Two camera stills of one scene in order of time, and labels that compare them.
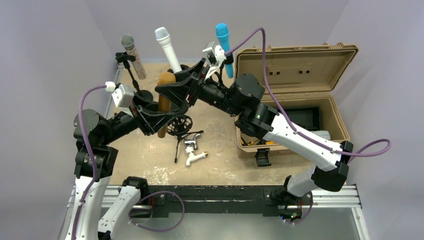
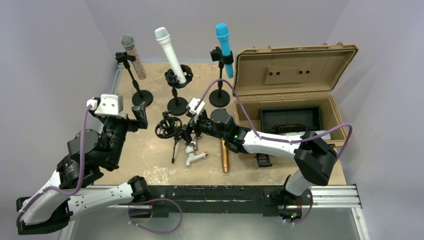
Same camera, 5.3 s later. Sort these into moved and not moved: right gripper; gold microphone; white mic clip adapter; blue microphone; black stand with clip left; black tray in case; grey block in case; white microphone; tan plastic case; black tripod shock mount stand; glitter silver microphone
Moved: gold microphone; black tripod shock mount stand; right gripper
Not moved: glitter silver microphone; tan plastic case; grey block in case; blue microphone; white microphone; black stand with clip left; black tray in case; white mic clip adapter
